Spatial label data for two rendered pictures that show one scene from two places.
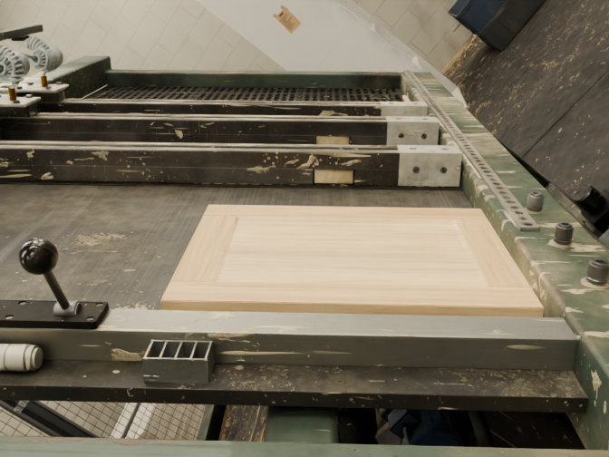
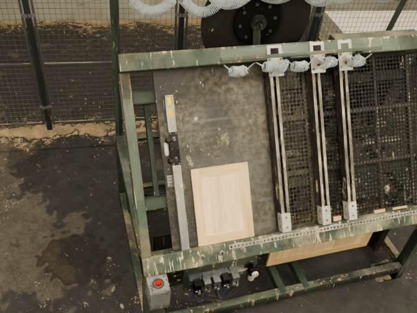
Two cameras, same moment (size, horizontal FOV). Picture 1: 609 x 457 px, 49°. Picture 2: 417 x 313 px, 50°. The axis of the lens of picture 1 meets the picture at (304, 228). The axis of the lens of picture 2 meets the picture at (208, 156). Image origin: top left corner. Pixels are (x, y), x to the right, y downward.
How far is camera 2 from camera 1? 2.34 m
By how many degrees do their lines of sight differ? 54
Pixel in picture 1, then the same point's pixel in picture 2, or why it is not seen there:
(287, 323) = (180, 199)
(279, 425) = (164, 199)
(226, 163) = (275, 159)
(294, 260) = (215, 192)
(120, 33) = not seen: outside the picture
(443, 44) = not seen: outside the picture
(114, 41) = not seen: outside the picture
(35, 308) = (175, 152)
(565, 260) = (213, 253)
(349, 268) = (211, 205)
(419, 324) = (183, 223)
